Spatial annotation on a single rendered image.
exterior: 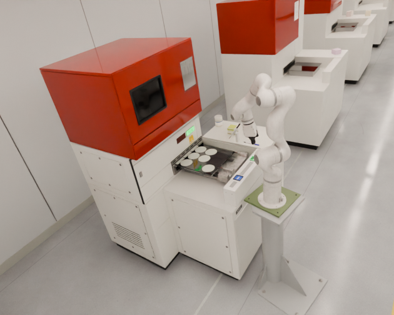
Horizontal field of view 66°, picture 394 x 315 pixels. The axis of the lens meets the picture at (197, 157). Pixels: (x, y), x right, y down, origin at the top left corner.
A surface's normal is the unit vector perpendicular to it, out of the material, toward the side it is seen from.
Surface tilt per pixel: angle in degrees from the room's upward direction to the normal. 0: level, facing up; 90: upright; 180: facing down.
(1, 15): 90
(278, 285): 0
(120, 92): 90
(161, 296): 0
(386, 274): 0
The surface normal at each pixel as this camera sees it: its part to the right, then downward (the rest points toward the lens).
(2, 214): 0.82, 0.20
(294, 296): -0.14, -0.83
